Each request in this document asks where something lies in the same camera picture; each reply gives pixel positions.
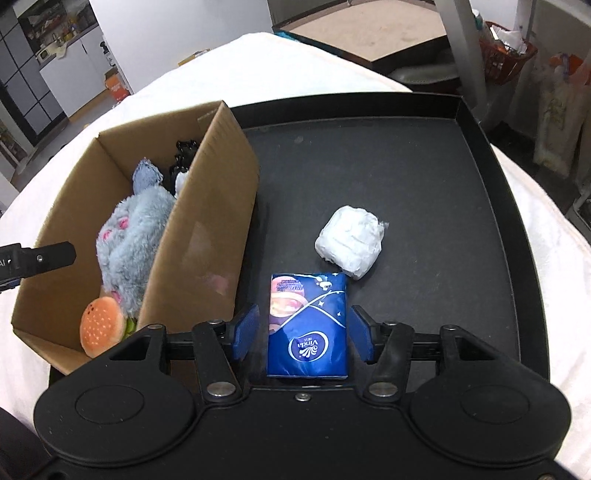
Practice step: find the red basket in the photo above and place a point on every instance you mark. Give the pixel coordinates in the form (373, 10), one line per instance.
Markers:
(505, 60)

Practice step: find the grey plush toy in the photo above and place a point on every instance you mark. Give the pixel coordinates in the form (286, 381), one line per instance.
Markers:
(134, 230)

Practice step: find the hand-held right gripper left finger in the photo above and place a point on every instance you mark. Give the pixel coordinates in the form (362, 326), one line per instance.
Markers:
(244, 332)

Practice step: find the hanging plastic bag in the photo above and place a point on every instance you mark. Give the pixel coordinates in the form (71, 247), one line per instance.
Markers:
(561, 120)

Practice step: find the brown framed board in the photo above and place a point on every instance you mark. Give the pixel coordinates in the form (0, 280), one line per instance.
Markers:
(364, 32)

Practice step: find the brown cardboard box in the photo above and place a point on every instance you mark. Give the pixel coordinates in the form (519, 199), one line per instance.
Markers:
(203, 221)

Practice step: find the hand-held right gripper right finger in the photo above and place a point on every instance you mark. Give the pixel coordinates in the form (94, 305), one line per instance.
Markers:
(362, 333)

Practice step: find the white bundle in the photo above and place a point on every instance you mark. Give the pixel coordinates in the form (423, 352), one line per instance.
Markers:
(351, 240)

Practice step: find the blue tissue pack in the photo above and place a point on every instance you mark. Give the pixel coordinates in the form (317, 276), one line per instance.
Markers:
(307, 323)

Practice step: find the white cabinet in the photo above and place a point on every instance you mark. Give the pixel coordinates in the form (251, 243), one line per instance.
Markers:
(78, 78)

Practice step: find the orange carton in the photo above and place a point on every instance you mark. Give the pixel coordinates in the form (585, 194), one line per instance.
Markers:
(115, 87)

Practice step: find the dark grid cabinet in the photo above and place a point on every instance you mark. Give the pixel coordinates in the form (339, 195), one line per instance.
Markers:
(25, 87)

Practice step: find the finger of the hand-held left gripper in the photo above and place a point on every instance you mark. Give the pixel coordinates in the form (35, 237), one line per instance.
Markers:
(48, 259)

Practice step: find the burger toy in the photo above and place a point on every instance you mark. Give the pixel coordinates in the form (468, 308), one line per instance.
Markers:
(99, 325)

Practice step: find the black tray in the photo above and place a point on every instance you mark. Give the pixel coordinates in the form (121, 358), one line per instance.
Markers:
(392, 175)

